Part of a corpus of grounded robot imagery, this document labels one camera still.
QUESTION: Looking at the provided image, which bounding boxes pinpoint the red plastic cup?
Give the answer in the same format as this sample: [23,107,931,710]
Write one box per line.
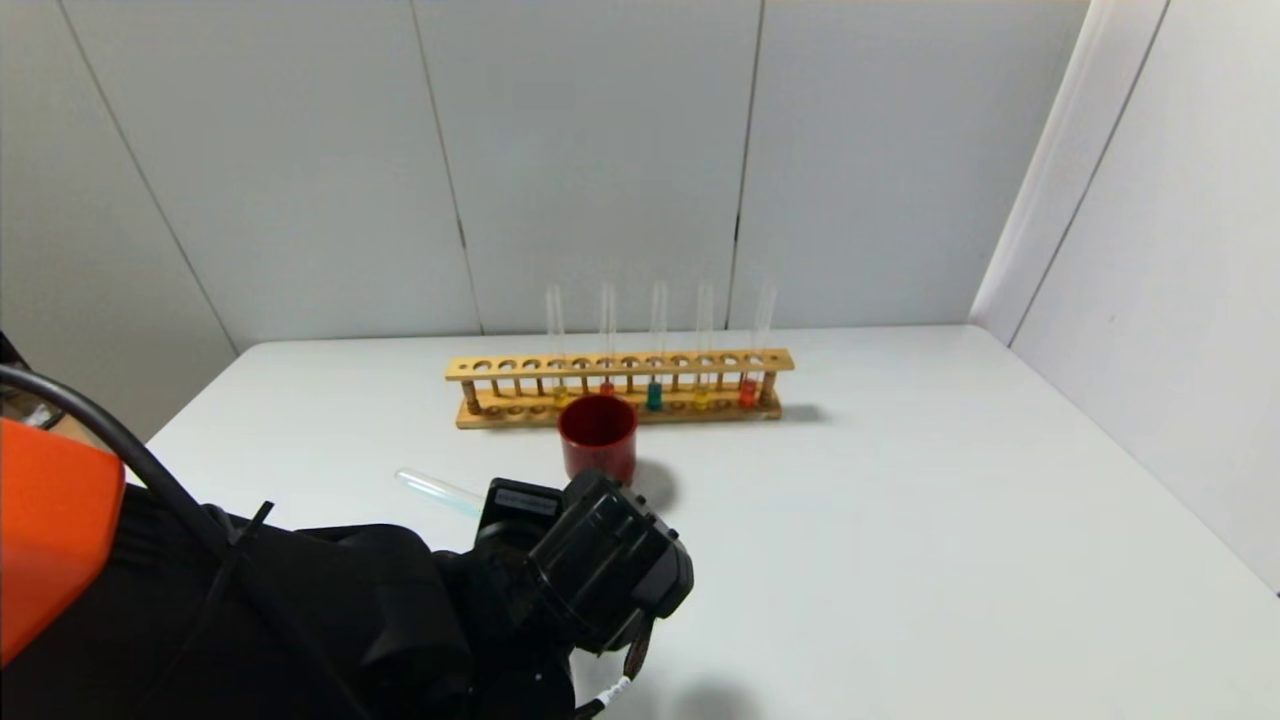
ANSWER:
[558,394,640,489]

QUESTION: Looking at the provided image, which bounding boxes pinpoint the test tube with yellow pigment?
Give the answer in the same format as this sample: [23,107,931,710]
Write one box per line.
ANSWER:
[546,286,569,406]
[694,281,715,412]

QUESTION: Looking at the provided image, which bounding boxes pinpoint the wooden test tube rack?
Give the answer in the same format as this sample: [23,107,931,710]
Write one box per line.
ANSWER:
[445,348,797,431]

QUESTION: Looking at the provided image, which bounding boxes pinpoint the test tube with blue pigment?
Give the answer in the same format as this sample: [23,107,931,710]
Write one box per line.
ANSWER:
[395,468,488,519]
[647,282,669,413]

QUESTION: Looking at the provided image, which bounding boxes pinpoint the test tube with red pigment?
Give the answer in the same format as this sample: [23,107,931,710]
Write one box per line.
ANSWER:
[599,284,618,398]
[738,282,778,410]

